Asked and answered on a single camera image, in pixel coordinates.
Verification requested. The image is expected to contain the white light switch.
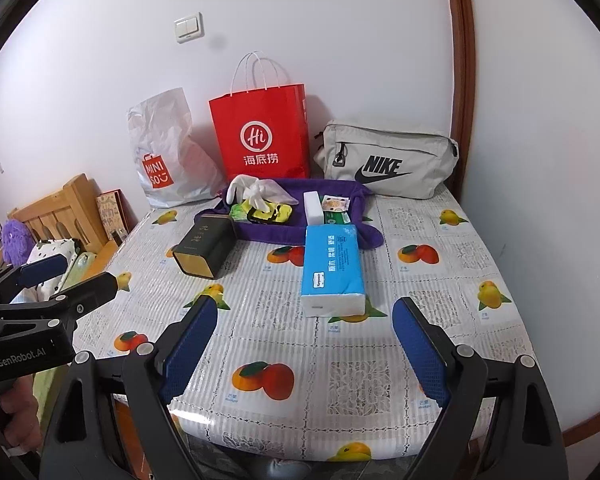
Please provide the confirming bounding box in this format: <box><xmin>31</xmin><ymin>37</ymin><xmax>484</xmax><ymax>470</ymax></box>
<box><xmin>174</xmin><ymin>12</ymin><xmax>204</xmax><ymax>44</ymax></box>

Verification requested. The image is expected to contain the purple plush toy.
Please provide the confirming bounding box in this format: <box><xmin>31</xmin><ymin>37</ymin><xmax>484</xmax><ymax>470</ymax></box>
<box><xmin>1</xmin><ymin>219</ymin><xmax>35</xmax><ymax>266</ymax></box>

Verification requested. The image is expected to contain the red paper bag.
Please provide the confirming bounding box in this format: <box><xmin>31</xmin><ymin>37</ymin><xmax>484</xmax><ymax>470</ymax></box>
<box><xmin>209</xmin><ymin>51</ymin><xmax>312</xmax><ymax>182</ymax></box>

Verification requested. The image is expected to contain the yellow pouch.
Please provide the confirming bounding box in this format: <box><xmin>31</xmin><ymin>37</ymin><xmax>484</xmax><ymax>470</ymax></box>
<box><xmin>247</xmin><ymin>203</ymin><xmax>295</xmax><ymax>225</ymax></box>

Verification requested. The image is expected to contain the floral white pillow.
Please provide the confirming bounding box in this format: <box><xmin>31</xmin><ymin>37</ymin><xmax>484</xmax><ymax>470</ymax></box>
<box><xmin>27</xmin><ymin>237</ymin><xmax>78</xmax><ymax>266</ymax></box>

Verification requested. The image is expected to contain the person's left hand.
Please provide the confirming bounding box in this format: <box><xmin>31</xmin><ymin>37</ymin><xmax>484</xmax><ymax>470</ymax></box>
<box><xmin>0</xmin><ymin>375</ymin><xmax>43</xmax><ymax>457</ymax></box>

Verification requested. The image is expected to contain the purple towel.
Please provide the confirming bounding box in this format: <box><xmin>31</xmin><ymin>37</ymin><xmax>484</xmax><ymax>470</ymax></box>
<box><xmin>194</xmin><ymin>177</ymin><xmax>383</xmax><ymax>251</ymax></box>

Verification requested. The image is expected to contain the illustrated book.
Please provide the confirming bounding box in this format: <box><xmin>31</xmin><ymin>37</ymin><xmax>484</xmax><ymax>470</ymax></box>
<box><xmin>96</xmin><ymin>189</ymin><xmax>128</xmax><ymax>241</ymax></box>

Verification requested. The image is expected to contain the white glove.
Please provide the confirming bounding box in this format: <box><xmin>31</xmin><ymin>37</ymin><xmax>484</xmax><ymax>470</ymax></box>
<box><xmin>227</xmin><ymin>175</ymin><xmax>271</xmax><ymax>211</ymax></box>

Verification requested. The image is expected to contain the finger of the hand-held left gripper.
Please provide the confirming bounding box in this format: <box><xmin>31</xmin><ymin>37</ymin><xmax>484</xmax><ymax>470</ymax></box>
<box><xmin>0</xmin><ymin>254</ymin><xmax>68</xmax><ymax>306</ymax></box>
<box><xmin>0</xmin><ymin>272</ymin><xmax>118</xmax><ymax>331</ymax></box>

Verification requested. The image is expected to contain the blue tissue pack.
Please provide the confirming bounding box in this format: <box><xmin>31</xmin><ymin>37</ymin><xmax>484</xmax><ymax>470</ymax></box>
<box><xmin>300</xmin><ymin>224</ymin><xmax>367</xmax><ymax>318</ymax></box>

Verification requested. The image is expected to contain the white sponge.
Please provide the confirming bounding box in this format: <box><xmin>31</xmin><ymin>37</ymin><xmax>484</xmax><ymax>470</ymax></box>
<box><xmin>302</xmin><ymin>191</ymin><xmax>326</xmax><ymax>224</ymax></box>

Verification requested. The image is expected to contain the grey waist bag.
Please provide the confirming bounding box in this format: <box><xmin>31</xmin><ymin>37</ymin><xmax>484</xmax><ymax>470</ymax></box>
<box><xmin>313</xmin><ymin>120</ymin><xmax>460</xmax><ymax>200</ymax></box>

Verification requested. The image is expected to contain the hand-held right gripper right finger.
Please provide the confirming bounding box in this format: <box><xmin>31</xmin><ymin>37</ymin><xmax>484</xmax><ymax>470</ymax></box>
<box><xmin>391</xmin><ymin>296</ymin><xmax>570</xmax><ymax>480</ymax></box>

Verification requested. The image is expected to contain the white plastic shopping bag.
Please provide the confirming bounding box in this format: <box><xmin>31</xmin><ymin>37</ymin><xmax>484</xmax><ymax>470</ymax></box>
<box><xmin>126</xmin><ymin>87</ymin><xmax>228</xmax><ymax>209</ymax></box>

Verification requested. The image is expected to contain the wooden chair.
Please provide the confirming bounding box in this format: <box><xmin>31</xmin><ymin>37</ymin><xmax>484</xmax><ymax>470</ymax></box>
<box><xmin>10</xmin><ymin>174</ymin><xmax>108</xmax><ymax>266</ymax></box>

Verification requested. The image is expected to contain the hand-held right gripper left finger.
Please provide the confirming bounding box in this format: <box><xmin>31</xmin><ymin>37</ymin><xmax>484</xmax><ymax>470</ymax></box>
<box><xmin>40</xmin><ymin>294</ymin><xmax>220</xmax><ymax>480</ymax></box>

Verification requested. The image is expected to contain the dark tea tin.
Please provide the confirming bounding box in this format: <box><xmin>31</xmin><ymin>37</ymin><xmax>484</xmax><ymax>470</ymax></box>
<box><xmin>172</xmin><ymin>215</ymin><xmax>237</xmax><ymax>280</ymax></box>

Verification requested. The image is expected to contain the pale green blanket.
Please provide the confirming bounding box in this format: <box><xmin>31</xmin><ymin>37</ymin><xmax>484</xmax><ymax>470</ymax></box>
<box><xmin>32</xmin><ymin>252</ymin><xmax>98</xmax><ymax>426</ymax></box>

